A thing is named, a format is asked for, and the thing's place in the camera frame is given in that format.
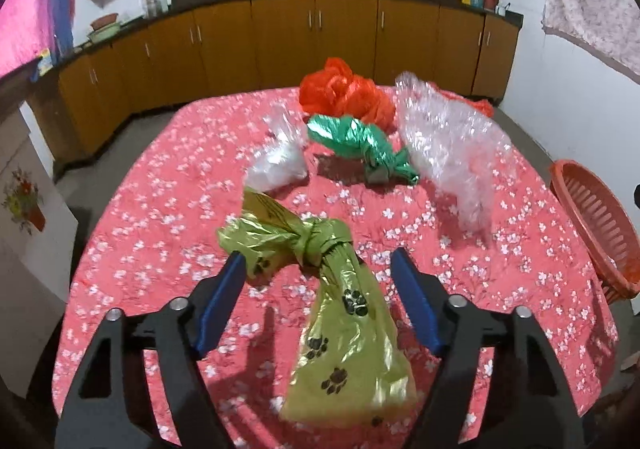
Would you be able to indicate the white board with flower picture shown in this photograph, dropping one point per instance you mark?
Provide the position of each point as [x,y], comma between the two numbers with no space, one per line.
[30,239]

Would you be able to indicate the small clear plastic bag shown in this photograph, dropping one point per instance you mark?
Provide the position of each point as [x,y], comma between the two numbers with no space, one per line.
[280,164]

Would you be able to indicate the yellow plastic bottle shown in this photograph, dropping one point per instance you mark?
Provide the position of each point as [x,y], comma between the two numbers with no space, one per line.
[45,63]

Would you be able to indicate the red floral tablecloth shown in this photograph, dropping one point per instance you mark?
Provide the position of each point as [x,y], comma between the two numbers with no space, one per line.
[150,229]

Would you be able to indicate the large clear plastic bag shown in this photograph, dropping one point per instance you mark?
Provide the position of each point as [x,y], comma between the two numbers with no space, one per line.
[450,144]

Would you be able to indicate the pink and blue hanging cloth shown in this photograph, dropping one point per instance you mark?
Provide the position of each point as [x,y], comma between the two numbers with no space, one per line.
[30,14]

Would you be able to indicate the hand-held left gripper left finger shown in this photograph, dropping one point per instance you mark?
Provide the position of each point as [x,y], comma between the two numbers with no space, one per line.
[220,299]

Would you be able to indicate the orange plastic basket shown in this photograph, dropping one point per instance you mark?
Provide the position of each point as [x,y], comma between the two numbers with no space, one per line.
[600,224]

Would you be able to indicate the large red plastic bag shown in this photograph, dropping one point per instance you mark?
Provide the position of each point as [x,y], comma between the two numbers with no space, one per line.
[477,105]

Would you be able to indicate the green basin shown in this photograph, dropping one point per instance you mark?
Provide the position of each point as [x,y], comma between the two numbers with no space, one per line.
[104,33]

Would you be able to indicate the clear glass jar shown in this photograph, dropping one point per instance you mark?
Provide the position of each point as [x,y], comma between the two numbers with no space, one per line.
[154,3]

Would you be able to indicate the wooden lower kitchen cabinets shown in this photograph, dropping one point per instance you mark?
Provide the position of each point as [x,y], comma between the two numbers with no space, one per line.
[300,44]

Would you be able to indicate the shiny green plastic bag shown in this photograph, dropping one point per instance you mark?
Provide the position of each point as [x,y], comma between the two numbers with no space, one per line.
[360,144]

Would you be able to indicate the white mug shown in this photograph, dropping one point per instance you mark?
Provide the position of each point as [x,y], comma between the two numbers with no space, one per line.
[501,9]

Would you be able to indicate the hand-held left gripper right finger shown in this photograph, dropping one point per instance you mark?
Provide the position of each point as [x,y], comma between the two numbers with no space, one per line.
[417,296]

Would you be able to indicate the small knotted red plastic bag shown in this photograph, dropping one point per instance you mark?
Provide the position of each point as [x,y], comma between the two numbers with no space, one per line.
[345,94]

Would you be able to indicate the red basin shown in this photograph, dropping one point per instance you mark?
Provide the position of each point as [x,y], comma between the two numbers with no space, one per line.
[105,20]

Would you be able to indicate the yellow-green paw print bag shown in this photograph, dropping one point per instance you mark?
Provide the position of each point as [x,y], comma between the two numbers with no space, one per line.
[345,349]

